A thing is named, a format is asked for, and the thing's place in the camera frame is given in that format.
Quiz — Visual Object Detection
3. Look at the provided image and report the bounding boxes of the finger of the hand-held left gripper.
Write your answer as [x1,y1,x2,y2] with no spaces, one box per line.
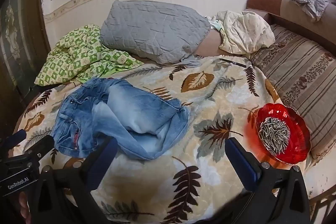
[0,130,27,152]
[24,135,55,160]

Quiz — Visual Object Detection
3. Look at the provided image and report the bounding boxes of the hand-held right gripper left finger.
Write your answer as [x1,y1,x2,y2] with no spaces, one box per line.
[33,137,118,224]

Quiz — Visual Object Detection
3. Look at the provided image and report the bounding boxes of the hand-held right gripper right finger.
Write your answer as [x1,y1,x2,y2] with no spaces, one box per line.
[223,137,311,224]

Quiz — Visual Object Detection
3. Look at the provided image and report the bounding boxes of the blue denim pants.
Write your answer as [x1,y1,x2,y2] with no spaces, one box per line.
[51,77,190,161]

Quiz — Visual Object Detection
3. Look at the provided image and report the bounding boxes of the person's left hand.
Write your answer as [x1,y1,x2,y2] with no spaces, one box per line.
[18,190,32,220]

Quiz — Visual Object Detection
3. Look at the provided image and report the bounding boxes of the sunflower seeds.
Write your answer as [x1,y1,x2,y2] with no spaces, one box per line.
[259,117,291,156]

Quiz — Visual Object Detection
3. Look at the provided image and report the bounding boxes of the red glass bowl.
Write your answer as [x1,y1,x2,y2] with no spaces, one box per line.
[255,103,311,165]

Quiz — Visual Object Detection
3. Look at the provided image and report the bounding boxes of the leaf print blanket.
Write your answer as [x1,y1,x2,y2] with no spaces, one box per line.
[13,55,315,224]

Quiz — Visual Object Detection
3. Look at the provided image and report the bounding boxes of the black pen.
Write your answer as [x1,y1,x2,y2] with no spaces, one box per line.
[220,58,253,67]

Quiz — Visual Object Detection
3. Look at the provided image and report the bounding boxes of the green checked quilt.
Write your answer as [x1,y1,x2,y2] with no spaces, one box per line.
[35,24,144,86]

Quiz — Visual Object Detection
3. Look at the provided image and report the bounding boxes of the striped floral seat cushion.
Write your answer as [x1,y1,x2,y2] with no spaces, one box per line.
[249,24,336,161]

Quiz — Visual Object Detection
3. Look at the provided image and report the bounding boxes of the pink brown pillow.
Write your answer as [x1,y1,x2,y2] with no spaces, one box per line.
[196,30,229,56]

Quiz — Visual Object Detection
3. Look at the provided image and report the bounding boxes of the cream floral cloth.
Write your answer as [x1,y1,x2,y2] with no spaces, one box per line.
[216,10,276,54]

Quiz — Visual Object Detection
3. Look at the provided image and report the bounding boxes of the light blue cloth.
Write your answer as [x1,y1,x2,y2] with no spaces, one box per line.
[209,18,224,31]

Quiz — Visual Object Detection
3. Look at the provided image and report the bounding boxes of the grey quilted pillow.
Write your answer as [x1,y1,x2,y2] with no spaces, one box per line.
[100,0,210,67]

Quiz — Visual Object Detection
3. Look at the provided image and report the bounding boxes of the crumpled grey cloth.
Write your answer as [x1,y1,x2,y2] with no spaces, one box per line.
[290,0,328,22]

